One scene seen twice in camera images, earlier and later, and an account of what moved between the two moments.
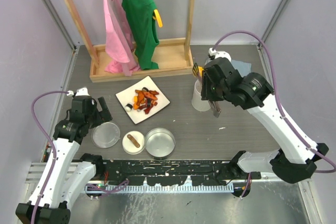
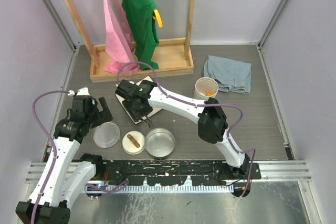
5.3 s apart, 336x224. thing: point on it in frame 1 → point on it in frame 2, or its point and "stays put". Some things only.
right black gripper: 206,92 → 133,114
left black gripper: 103,116 stays put
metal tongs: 214,106 → 148,122
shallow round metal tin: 160,142 stays put
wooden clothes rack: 175,56 stays put
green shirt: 138,10 stays put
